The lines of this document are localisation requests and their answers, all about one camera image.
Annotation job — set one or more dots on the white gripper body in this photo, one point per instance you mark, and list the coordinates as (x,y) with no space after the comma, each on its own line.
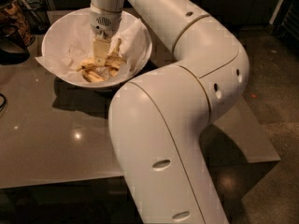
(105,20)

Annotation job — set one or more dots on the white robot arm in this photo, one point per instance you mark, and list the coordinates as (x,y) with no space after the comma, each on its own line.
(155,119)

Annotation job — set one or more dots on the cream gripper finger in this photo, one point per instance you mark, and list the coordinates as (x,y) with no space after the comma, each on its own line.
(100,50)

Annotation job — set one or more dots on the yellow spotted banana peel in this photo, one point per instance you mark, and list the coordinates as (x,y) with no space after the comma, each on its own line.
(94,73)

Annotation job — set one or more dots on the white paper liner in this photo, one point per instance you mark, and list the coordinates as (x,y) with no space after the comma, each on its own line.
(68,38)

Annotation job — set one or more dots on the dark round pot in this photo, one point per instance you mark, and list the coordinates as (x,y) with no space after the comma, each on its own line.
(12,47)

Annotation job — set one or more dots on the white bowl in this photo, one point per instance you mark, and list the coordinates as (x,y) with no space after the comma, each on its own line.
(141,52)

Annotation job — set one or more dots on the patterned brown jar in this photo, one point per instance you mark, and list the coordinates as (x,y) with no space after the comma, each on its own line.
(11,13)

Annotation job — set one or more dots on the black wire mesh basket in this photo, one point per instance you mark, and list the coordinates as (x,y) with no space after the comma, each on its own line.
(36,14)

